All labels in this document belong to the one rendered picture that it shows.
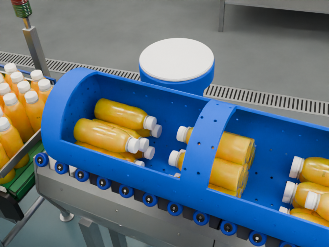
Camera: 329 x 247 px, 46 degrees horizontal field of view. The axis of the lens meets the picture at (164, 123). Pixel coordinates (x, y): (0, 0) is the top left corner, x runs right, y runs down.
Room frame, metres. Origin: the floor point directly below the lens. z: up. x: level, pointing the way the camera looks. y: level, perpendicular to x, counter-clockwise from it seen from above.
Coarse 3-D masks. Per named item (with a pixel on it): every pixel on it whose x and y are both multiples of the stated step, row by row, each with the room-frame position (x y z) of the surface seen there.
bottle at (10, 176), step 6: (0, 144) 0.81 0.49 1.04; (0, 150) 0.79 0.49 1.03; (0, 156) 0.78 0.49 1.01; (6, 156) 0.80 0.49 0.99; (0, 162) 0.78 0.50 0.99; (6, 162) 0.79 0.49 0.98; (0, 168) 0.77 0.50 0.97; (12, 174) 0.79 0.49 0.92; (0, 180) 0.77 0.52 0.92; (6, 180) 0.77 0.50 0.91
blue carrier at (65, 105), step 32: (64, 96) 0.78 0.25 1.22; (96, 96) 0.95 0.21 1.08; (128, 96) 0.93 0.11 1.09; (160, 96) 0.87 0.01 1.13; (192, 96) 0.76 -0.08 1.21; (64, 128) 0.80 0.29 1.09; (224, 128) 0.62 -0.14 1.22; (256, 128) 0.74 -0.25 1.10; (288, 128) 0.70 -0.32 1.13; (320, 128) 0.62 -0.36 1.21; (64, 160) 0.71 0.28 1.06; (96, 160) 0.65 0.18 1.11; (160, 160) 0.77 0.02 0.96; (192, 160) 0.57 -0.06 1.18; (256, 160) 0.71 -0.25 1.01; (288, 160) 0.68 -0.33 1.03; (160, 192) 0.57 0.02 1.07; (192, 192) 0.53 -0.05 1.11; (256, 192) 0.63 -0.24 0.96; (256, 224) 0.46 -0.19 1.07; (288, 224) 0.43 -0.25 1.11; (320, 224) 0.42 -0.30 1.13
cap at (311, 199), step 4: (308, 192) 0.51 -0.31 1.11; (312, 192) 0.51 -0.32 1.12; (308, 196) 0.50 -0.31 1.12; (312, 196) 0.49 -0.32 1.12; (316, 196) 0.49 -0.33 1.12; (308, 200) 0.49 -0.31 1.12; (312, 200) 0.48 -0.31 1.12; (308, 204) 0.48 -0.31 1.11; (312, 204) 0.48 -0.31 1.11; (308, 208) 0.48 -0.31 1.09; (312, 208) 0.48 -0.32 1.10
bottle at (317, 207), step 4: (320, 196) 0.50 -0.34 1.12; (324, 196) 0.49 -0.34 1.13; (328, 196) 0.49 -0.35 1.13; (316, 200) 0.48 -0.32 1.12; (320, 200) 0.48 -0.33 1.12; (324, 200) 0.48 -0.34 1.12; (328, 200) 0.47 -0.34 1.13; (316, 204) 0.48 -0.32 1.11; (320, 204) 0.47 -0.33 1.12; (324, 204) 0.47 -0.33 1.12; (328, 204) 0.47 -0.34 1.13; (316, 208) 0.47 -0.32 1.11; (320, 208) 0.47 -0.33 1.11; (324, 208) 0.46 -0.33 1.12; (328, 208) 0.46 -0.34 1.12; (320, 212) 0.46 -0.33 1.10; (324, 212) 0.46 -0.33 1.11; (328, 212) 0.45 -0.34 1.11; (324, 216) 0.45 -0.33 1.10; (328, 216) 0.45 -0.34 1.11; (328, 220) 0.45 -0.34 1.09
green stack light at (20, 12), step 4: (28, 0) 1.40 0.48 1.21; (12, 4) 1.37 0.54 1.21; (24, 4) 1.37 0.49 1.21; (28, 4) 1.38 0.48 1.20; (16, 8) 1.36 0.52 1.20; (20, 8) 1.36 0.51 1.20; (24, 8) 1.36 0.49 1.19; (28, 8) 1.38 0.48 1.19; (16, 12) 1.36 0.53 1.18; (20, 12) 1.36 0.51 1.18; (24, 12) 1.36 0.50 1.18; (28, 12) 1.37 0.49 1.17; (16, 16) 1.37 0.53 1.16; (20, 16) 1.36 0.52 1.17; (24, 16) 1.36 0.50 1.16
